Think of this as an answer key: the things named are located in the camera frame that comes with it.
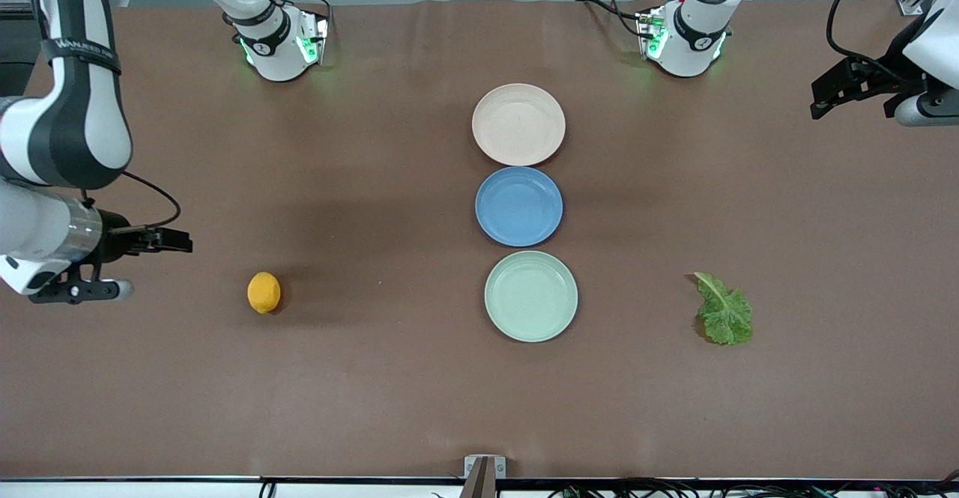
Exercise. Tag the brown table cover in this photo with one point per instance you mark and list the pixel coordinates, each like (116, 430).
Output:
(225, 371)

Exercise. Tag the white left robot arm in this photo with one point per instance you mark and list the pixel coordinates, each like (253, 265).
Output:
(693, 41)

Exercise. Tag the yellow lemon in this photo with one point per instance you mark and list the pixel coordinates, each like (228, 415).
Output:
(264, 293)

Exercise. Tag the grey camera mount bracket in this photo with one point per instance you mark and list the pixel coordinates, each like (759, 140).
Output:
(484, 472)

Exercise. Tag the pale green round plate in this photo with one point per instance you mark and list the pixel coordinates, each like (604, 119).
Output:
(530, 296)

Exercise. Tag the blue round plate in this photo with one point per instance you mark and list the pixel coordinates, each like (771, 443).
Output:
(518, 206)

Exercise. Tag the beige round plate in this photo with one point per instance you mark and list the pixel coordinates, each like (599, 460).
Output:
(518, 123)

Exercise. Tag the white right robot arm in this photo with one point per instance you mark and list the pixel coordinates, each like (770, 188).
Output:
(75, 108)

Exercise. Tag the green lettuce leaf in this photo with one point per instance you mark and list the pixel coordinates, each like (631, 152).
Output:
(725, 318)

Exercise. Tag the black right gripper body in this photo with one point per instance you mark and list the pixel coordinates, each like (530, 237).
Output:
(114, 243)

